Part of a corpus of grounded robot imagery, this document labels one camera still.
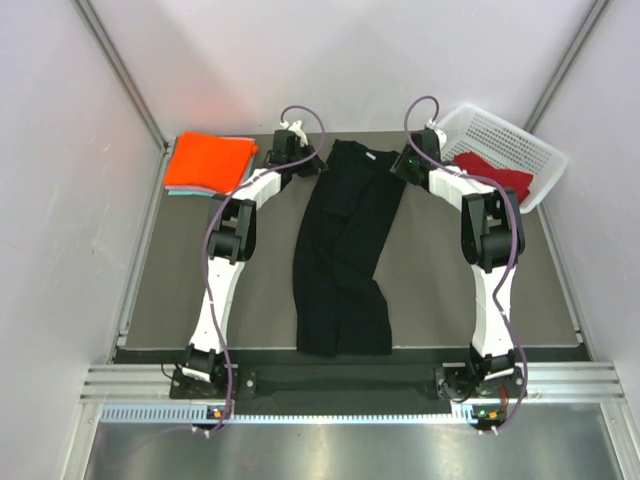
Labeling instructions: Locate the black t shirt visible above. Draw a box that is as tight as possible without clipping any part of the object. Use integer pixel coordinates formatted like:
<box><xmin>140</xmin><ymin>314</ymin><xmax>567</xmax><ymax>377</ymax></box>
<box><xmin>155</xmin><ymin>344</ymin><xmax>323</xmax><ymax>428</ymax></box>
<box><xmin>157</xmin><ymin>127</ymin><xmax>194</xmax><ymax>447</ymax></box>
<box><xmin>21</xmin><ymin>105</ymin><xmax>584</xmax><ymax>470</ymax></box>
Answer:
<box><xmin>292</xmin><ymin>140</ymin><xmax>406</xmax><ymax>357</ymax></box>

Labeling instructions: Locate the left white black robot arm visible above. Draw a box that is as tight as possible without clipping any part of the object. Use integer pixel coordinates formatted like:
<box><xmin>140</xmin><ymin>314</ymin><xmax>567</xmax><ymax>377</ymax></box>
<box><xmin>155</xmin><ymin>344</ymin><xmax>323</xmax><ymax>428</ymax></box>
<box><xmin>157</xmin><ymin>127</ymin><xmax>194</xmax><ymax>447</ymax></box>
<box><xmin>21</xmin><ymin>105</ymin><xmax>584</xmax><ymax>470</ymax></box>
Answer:
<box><xmin>179</xmin><ymin>120</ymin><xmax>326</xmax><ymax>397</ymax></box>

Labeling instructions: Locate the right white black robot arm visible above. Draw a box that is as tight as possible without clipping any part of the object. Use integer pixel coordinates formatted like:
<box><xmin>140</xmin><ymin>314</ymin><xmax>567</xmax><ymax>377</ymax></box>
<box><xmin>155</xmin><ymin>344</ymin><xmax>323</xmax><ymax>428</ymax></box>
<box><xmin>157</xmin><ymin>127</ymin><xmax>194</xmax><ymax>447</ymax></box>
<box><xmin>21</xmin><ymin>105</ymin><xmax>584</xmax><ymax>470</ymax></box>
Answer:
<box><xmin>391</xmin><ymin>127</ymin><xmax>524</xmax><ymax>396</ymax></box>

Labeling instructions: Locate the red t shirt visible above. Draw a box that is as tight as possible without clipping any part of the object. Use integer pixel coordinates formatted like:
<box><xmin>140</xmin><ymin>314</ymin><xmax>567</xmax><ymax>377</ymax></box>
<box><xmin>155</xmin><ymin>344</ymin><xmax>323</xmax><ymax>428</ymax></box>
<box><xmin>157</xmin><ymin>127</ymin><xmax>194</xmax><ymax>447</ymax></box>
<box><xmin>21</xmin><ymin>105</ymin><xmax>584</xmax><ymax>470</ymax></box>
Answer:
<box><xmin>453</xmin><ymin>152</ymin><xmax>534</xmax><ymax>203</ymax></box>

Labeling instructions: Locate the white plastic basket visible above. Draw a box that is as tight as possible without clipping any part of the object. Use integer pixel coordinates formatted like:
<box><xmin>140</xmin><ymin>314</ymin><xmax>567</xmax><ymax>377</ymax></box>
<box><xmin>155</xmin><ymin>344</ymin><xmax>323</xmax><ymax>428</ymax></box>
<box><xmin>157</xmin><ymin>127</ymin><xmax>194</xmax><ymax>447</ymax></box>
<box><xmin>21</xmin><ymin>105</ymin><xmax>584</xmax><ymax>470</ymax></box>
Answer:
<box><xmin>436</xmin><ymin>104</ymin><xmax>569</xmax><ymax>214</ymax></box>

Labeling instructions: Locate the orange folded t shirt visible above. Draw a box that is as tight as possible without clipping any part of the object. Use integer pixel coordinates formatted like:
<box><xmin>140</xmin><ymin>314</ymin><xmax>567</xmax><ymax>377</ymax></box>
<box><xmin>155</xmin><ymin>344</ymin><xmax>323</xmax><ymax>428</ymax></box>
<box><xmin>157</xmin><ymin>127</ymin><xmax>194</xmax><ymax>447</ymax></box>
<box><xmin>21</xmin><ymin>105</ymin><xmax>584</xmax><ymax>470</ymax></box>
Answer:
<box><xmin>163</xmin><ymin>132</ymin><xmax>259</xmax><ymax>194</ymax></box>

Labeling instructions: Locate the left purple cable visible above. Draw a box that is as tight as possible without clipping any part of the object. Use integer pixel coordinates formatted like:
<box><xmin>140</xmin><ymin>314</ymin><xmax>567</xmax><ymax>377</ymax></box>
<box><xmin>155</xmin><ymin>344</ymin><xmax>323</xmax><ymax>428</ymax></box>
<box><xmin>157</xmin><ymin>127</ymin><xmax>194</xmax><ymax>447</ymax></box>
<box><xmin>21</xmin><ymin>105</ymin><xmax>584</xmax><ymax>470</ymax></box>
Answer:
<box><xmin>99</xmin><ymin>104</ymin><xmax>329</xmax><ymax>466</ymax></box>

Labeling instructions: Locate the purple cable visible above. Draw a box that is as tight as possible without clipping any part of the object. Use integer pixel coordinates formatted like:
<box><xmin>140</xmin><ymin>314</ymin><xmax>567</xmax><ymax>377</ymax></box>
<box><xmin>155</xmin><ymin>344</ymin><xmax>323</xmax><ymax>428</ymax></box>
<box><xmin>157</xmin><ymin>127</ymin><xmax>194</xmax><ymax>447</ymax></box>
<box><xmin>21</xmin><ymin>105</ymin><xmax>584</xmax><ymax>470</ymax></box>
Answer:
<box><xmin>403</xmin><ymin>95</ymin><xmax>529</xmax><ymax>435</ymax></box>
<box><xmin>99</xmin><ymin>104</ymin><xmax>329</xmax><ymax>466</ymax></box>

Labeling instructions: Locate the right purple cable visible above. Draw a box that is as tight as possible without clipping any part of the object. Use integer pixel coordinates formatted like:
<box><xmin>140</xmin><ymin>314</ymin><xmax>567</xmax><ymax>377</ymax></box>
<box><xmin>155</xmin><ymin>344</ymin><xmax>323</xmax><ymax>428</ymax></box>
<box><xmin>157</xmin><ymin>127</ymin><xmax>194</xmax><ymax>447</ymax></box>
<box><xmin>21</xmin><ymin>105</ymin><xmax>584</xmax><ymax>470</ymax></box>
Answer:
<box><xmin>403</xmin><ymin>95</ymin><xmax>529</xmax><ymax>435</ymax></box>

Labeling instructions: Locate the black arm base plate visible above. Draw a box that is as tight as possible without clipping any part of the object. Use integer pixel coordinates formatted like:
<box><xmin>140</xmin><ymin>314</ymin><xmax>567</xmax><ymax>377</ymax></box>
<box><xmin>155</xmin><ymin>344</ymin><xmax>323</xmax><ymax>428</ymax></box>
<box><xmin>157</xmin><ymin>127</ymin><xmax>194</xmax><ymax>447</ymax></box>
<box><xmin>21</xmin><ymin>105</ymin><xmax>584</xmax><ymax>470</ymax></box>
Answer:
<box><xmin>170</xmin><ymin>348</ymin><xmax>524</xmax><ymax>416</ymax></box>

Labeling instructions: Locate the right aluminium corner post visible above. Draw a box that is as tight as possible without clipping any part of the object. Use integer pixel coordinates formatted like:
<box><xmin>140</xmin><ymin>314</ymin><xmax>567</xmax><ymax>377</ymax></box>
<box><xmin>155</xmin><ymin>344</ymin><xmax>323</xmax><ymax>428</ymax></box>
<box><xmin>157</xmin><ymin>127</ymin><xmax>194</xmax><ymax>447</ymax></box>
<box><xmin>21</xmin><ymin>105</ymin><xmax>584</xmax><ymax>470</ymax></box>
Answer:
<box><xmin>524</xmin><ymin>0</ymin><xmax>612</xmax><ymax>133</ymax></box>

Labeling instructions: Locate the aluminium corner post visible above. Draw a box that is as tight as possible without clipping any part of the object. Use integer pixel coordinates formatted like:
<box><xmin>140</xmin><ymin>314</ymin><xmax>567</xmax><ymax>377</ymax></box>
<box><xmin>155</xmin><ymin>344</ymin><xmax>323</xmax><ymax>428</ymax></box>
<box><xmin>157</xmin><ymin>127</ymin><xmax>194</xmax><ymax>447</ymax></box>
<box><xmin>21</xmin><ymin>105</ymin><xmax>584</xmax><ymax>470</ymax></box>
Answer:
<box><xmin>71</xmin><ymin>0</ymin><xmax>169</xmax><ymax>150</ymax></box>
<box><xmin>524</xmin><ymin>0</ymin><xmax>612</xmax><ymax>133</ymax></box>

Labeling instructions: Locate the grey slotted cable duct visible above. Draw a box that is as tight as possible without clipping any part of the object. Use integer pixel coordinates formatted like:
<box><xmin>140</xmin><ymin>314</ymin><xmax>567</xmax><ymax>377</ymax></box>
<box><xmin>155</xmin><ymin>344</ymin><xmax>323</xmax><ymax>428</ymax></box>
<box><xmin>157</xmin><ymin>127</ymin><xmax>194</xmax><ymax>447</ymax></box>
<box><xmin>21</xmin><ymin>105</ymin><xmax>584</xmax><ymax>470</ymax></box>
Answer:
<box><xmin>99</xmin><ymin>403</ymin><xmax>497</xmax><ymax>426</ymax></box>

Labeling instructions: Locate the aluminium frame rail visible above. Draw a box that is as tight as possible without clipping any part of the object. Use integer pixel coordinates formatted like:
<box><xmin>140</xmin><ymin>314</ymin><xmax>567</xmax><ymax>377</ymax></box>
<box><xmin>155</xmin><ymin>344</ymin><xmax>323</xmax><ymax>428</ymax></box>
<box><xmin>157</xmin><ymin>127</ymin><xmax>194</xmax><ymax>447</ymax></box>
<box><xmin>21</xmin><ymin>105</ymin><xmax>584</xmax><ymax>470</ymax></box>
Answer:
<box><xmin>80</xmin><ymin>362</ymin><xmax>624</xmax><ymax>403</ymax></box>

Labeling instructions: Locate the left aluminium corner post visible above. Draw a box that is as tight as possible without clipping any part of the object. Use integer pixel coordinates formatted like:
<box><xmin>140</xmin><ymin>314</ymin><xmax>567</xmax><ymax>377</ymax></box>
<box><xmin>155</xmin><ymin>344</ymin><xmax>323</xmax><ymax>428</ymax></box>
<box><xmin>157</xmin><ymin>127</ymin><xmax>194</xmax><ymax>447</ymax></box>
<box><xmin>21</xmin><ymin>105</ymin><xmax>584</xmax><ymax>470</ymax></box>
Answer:
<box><xmin>71</xmin><ymin>0</ymin><xmax>169</xmax><ymax>150</ymax></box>

